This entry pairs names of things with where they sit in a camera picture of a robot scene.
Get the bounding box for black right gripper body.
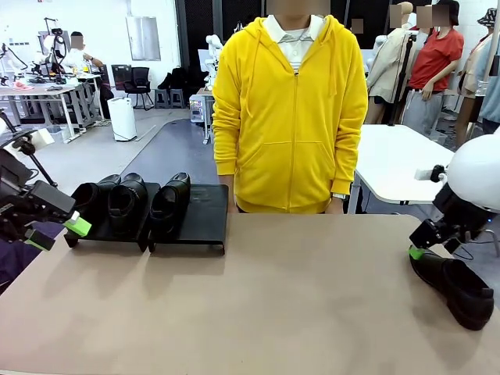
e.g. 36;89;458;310
409;183;489;251

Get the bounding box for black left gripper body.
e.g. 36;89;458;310
0;148;77;242

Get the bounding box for black leather loafer shoe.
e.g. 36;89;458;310
409;249;495;332
70;174;121;235
107;172;148;235
149;172;192;235

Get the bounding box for person's left forearm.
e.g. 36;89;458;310
330;116;363;195

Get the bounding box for person's right forearm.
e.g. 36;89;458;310
212;112;240;179

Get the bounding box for black metal shoe stand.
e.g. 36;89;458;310
64;180;161;252
147;183;230;255

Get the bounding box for person's right hand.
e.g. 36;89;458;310
220;175;238;214

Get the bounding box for purple cloth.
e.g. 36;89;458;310
0;230;66;294

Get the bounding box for black tripod leg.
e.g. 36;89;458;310
0;109;59;189

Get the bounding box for white folding table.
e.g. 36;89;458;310
349;123;460;215

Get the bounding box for white air purifier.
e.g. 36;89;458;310
106;97;138;142

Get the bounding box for grey background workbench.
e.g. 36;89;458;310
0;72;105;144

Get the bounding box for seated person white shirt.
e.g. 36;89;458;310
62;30;105;71

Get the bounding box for black office chair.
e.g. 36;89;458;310
123;66;155;111

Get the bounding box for black tripod pole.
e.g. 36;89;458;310
388;33;417;127

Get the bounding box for background robot on workbench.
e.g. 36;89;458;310
38;17;67;85

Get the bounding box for computer tower with lights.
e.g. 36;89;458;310
188;95;208;124

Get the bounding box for mannequin in beige coat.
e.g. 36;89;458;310
362;2;417;125

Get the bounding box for mannequin in red shirt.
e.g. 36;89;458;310
402;0;465;136

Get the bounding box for black bag pile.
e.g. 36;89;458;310
158;66;188;91

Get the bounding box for person in yellow hoodie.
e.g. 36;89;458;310
211;13;369;215

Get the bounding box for silver wall panel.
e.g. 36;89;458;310
125;16;162;62

